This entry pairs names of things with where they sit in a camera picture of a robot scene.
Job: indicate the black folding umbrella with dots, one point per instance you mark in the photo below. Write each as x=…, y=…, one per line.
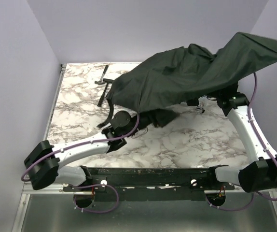
x=187, y=73

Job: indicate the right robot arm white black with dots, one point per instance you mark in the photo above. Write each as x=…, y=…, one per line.
x=261, y=172

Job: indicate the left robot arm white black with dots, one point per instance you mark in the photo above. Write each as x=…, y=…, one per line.
x=45, y=162

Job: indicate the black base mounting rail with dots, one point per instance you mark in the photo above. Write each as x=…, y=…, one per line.
x=133, y=184

